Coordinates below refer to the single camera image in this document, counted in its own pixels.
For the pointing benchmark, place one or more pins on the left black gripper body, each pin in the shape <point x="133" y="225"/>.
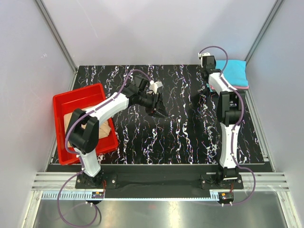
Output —
<point x="147" y="101"/>

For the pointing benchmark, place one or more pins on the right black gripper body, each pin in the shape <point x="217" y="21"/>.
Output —
<point x="203" y="70"/>

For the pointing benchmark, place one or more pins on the turquoise t shirt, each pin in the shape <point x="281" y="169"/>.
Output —
<point x="235" y="73"/>

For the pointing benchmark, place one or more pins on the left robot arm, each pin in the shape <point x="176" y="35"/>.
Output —
<point x="83" y="129"/>

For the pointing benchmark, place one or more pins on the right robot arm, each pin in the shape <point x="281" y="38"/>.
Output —
<point x="230" y="112"/>

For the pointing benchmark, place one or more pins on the pink folded t shirt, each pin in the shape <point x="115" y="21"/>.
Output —
<point x="236" y="87"/>

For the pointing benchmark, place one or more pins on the beige folded t shirt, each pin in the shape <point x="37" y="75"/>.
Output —
<point x="104" y="129"/>

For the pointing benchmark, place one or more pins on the red plastic bin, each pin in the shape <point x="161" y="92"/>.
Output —
<point x="69" y="101"/>

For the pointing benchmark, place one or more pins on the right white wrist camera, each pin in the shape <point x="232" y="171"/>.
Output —
<point x="205" y="59"/>

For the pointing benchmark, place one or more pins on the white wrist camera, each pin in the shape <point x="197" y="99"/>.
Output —
<point x="155" y="86"/>
<point x="205" y="59"/>

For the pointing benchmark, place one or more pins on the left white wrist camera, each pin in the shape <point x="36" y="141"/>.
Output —
<point x="155" y="86"/>

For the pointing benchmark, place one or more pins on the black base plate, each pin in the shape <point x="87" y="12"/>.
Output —
<point x="167" y="182"/>

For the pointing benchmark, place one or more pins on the aluminium rail frame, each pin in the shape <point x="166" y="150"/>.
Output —
<point x="169" y="157"/>

